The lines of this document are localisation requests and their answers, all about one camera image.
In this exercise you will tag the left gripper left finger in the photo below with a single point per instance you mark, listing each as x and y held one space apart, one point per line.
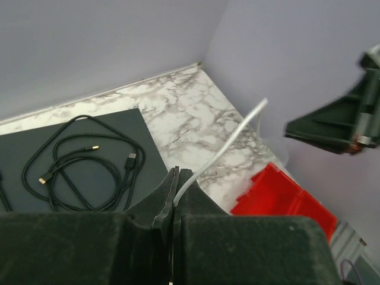
92 247

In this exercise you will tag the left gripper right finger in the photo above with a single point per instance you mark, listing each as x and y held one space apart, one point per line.
211 246

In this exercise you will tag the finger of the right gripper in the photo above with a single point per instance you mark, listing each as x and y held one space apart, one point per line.
349 124

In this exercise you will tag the red plastic tray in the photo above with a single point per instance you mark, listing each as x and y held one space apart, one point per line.
273 193

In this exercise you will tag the dark network switch box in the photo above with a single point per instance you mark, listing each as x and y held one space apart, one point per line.
100 163

